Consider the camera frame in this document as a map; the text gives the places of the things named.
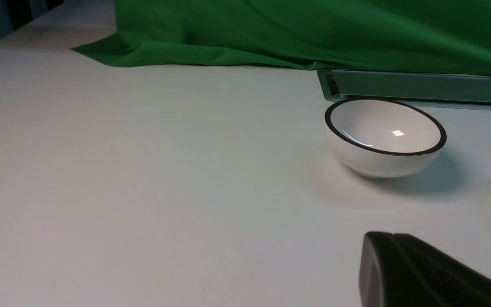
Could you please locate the metal tray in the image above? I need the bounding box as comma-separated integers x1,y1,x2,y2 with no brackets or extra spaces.
317,70,491,110

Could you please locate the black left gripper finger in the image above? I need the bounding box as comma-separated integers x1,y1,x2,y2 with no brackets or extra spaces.
358,231,491,307

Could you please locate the black-rimmed white bowl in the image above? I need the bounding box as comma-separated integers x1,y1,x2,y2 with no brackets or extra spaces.
324,99,448,180

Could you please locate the dark chair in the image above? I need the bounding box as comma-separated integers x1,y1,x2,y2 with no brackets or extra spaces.
0,0,65,39

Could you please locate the green cloth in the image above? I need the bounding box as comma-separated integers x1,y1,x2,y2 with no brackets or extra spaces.
74,0,491,76

